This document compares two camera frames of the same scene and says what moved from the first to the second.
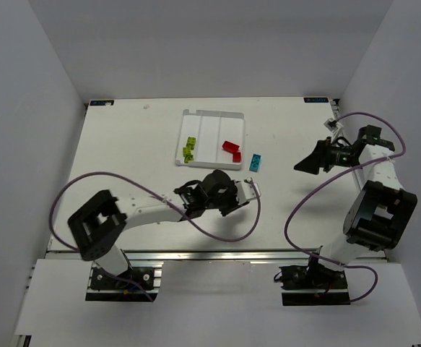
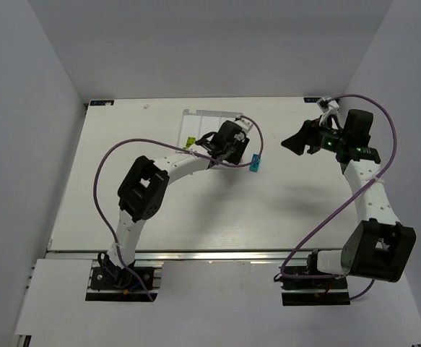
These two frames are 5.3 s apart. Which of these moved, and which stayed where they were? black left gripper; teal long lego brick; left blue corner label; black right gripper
Moved: black right gripper; black left gripper
Stayed: left blue corner label; teal long lego brick
